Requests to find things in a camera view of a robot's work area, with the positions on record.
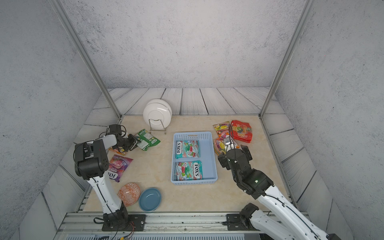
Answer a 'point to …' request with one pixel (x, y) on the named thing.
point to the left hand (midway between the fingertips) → (141, 140)
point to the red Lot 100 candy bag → (241, 131)
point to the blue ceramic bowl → (150, 199)
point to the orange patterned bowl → (129, 193)
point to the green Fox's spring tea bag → (147, 139)
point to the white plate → (157, 114)
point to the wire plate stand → (160, 130)
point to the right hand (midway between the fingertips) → (234, 149)
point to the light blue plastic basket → (206, 155)
